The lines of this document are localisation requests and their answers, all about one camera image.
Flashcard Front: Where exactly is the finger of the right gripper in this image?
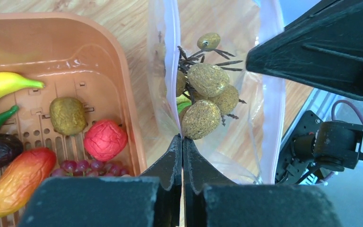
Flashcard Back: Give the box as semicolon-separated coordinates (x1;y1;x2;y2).
246;0;363;101

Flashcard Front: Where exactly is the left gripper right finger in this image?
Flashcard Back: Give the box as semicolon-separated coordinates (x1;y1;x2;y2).
183;139;341;227

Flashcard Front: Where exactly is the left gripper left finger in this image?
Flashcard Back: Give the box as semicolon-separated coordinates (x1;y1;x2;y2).
19;135;182;227

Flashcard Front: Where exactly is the clear zip top bag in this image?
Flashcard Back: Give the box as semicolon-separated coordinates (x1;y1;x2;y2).
147;0;285;184

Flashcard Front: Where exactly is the green apple toy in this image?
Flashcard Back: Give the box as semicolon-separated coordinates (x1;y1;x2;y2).
177;102;191;113

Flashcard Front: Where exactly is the yellow pear toy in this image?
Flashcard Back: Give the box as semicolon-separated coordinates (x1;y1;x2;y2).
176;95;190;105

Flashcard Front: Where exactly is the brown kiwi toy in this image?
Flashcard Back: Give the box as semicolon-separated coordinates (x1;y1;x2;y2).
49;97;87;136

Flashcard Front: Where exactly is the brown longan cluster toy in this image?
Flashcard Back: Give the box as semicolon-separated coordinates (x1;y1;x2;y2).
174;32;245;140

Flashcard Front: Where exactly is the red orange peach toy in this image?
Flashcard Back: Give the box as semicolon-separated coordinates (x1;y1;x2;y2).
0;148;57;218

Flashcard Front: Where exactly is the red strawberry toy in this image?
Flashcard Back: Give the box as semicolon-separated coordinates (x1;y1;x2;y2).
83;119;128;162

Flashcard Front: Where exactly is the purple grapes toy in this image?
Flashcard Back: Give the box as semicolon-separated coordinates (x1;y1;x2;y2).
51;160;131;177

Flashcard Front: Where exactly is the orange plastic basket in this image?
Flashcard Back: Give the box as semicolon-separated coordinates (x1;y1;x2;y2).
0;13;147;175

